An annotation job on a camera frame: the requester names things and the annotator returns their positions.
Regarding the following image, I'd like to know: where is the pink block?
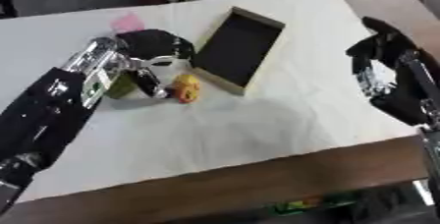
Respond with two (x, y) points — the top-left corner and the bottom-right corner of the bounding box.
(108, 12), (146, 34)

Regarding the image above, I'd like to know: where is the green toy fruit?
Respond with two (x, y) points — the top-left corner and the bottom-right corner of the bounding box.
(104, 73), (141, 100)

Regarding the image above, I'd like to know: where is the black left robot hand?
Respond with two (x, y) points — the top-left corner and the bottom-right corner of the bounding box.
(111, 28), (198, 100)

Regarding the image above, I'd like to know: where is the orange yellow toy fruit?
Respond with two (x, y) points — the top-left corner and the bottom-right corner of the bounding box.
(170, 73), (203, 104)

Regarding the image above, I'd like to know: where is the tan cardboard box black inside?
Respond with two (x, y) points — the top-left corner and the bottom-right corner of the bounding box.
(189, 5), (288, 96)

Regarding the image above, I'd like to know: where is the green packet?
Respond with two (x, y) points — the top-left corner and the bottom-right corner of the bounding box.
(266, 191), (361, 216)

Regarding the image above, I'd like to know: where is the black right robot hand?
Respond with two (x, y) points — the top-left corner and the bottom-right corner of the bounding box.
(344, 16), (440, 128)

